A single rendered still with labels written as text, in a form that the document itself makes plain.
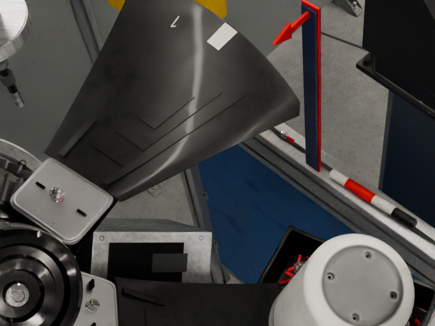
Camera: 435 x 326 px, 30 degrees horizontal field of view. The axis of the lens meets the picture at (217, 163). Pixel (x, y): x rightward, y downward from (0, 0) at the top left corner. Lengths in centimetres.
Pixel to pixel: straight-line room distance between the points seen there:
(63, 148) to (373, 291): 36
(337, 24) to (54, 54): 106
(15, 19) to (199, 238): 45
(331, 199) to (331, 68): 125
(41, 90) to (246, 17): 67
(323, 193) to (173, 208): 102
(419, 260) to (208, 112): 45
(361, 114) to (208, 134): 153
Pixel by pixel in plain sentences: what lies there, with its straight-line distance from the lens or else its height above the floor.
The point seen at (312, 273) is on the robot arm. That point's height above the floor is 131.
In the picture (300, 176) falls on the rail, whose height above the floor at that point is 82.
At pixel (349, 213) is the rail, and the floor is 82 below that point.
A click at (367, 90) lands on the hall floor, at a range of 237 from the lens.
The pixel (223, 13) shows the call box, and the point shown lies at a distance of 120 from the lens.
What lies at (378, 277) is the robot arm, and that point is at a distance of 61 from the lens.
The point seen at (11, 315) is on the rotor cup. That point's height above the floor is 121.
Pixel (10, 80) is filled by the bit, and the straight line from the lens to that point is 64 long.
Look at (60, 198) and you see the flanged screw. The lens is 78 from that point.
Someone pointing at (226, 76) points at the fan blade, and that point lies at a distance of 84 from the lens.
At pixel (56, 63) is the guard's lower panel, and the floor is 58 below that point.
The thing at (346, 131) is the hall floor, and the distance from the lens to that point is 228.
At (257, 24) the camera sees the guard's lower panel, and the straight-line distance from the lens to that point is 226.
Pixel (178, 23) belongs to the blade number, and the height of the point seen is 122.
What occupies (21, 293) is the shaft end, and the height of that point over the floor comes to 122.
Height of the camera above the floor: 185
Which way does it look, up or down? 56 degrees down
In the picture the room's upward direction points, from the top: 11 degrees counter-clockwise
